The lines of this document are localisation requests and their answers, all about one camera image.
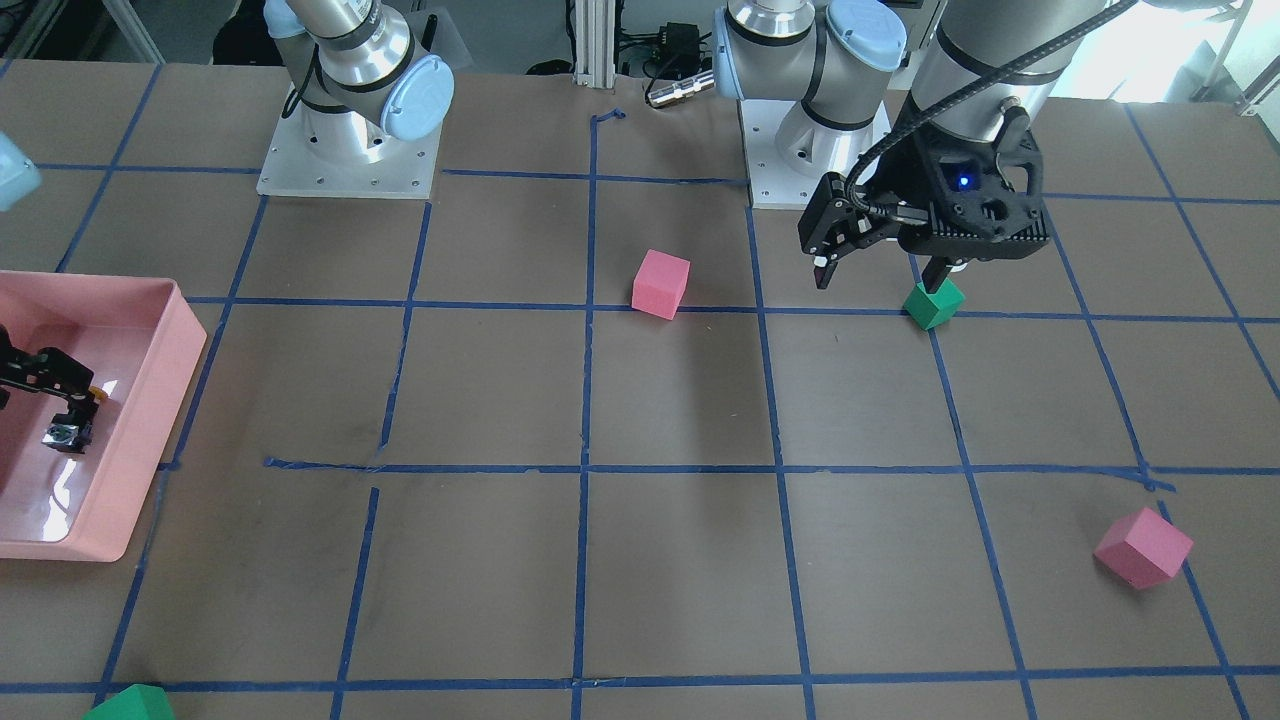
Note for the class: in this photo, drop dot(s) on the aluminium frame post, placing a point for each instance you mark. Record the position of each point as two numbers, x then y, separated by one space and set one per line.
593 27

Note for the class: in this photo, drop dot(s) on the yellow push button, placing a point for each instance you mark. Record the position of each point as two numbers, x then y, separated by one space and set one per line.
71 432

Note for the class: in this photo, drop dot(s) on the pink plastic bin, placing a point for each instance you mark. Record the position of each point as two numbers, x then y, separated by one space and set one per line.
95 368

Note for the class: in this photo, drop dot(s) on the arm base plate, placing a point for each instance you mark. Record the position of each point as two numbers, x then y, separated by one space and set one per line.
786 151
314 155

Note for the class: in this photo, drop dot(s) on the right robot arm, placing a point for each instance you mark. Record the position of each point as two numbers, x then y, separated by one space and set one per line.
151 170

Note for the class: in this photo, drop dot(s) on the pink foam cube near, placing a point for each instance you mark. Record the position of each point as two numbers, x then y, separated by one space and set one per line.
1144 549

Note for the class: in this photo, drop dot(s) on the green foam cube far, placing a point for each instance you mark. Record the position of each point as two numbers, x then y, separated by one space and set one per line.
136 702

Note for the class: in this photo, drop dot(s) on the pink foam cube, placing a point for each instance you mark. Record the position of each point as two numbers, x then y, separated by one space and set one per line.
1144 549
660 284

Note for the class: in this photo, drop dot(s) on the green foam cube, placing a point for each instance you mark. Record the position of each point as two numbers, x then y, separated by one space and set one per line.
928 310
136 702

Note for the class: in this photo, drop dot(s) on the pink foam cube centre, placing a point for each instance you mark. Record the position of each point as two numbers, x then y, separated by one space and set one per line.
660 284

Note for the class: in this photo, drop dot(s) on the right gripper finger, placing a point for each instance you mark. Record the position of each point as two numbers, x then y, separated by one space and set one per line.
15 368
60 375

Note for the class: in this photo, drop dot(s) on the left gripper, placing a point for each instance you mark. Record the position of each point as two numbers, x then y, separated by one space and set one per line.
915 178

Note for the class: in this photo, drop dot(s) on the green foam cube centre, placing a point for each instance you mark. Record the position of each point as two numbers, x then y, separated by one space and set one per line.
928 310

